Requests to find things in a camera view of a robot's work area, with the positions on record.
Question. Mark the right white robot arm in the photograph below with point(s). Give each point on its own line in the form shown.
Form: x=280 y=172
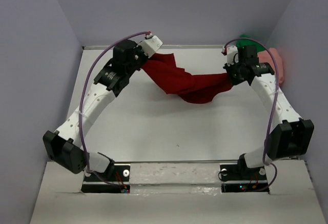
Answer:
x=288 y=134

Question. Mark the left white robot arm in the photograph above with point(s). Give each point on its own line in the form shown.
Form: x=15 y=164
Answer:
x=66 y=145

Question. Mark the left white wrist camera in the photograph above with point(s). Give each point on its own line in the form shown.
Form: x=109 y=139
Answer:
x=151 y=44

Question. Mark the green t shirt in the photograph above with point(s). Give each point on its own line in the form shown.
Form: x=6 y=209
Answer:
x=246 y=40

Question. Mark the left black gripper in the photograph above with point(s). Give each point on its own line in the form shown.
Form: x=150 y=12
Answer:
x=139 y=49

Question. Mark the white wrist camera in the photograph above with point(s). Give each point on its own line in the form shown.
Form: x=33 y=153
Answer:
x=151 y=44
x=231 y=53

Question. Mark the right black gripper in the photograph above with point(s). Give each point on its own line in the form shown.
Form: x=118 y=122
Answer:
x=234 y=81

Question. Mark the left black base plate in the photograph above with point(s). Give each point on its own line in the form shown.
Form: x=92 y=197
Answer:
x=116 y=183

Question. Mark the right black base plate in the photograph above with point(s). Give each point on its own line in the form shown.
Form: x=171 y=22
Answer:
x=234 y=180

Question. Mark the pink t shirt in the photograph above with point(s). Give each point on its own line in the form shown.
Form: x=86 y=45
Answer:
x=264 y=57

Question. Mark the red t shirt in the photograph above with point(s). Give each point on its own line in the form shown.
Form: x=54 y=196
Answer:
x=194 y=89

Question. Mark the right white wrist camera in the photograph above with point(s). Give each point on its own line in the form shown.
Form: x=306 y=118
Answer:
x=231 y=53

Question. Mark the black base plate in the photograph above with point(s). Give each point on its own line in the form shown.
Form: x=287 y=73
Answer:
x=116 y=183
x=234 y=180

